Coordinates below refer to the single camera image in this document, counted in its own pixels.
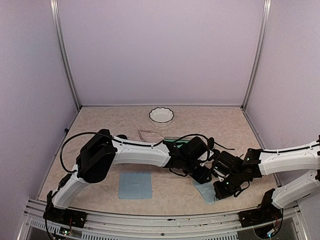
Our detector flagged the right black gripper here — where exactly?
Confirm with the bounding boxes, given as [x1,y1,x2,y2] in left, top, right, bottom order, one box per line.
[213,170,245,200]

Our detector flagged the blue cleaning cloth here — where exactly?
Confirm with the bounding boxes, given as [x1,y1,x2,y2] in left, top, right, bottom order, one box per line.
[192,180,218,205]
[118,172,153,200]

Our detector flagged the grey glasses case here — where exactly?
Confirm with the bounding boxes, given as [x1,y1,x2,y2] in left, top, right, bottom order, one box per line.
[163,136,193,145]

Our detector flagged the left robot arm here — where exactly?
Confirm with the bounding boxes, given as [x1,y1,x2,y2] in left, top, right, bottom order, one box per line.
[46,129,215,223]

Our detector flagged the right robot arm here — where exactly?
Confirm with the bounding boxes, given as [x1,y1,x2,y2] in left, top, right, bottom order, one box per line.
[211,140,320,222]

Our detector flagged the black aviator sunglasses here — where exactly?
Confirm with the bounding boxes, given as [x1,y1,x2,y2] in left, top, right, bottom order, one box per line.
[207,137,235,151]

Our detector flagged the white scalloped bowl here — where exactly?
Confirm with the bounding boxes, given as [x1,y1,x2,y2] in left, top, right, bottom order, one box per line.
[148,107,175,127]

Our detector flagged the black glasses case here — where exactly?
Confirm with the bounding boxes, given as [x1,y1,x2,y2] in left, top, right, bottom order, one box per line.
[117,134,128,140]

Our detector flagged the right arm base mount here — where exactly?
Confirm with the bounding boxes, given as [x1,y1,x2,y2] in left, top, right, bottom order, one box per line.
[238,188,283,228]

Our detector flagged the clear frame glasses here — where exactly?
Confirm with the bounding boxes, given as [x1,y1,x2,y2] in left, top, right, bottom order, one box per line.
[137,129,164,142]

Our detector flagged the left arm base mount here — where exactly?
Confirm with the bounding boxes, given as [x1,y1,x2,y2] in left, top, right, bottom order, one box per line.
[43,190,87,229]

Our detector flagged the front aluminium rail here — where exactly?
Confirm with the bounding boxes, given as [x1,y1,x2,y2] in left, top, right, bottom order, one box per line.
[16,199,311,240]

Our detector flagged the right aluminium frame post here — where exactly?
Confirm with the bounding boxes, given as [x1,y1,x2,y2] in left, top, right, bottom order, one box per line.
[241,0,272,112]

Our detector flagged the aluminium frame post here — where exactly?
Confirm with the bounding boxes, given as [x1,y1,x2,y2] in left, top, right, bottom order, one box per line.
[241,0,272,112]
[49,0,82,112]

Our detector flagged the left aluminium frame post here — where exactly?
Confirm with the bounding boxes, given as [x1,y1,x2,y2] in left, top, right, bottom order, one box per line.
[49,0,82,112]

